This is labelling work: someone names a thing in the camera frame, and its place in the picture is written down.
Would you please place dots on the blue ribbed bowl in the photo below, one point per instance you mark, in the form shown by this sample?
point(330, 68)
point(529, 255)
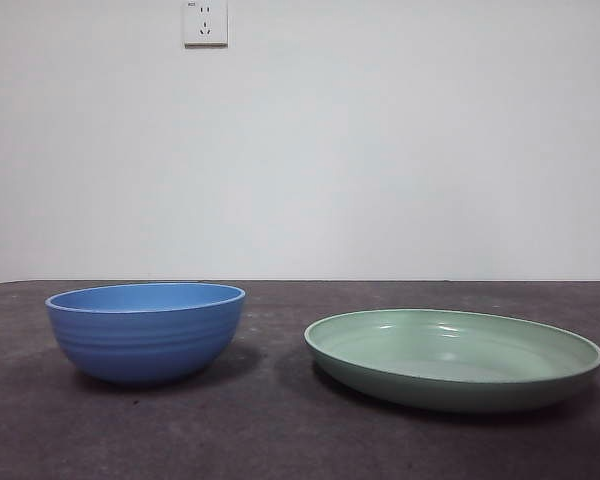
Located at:
point(145, 340)

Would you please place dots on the white wall socket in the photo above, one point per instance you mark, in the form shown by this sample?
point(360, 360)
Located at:
point(205, 25)

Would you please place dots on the pale green plate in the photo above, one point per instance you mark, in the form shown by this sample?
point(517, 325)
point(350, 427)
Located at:
point(450, 385)

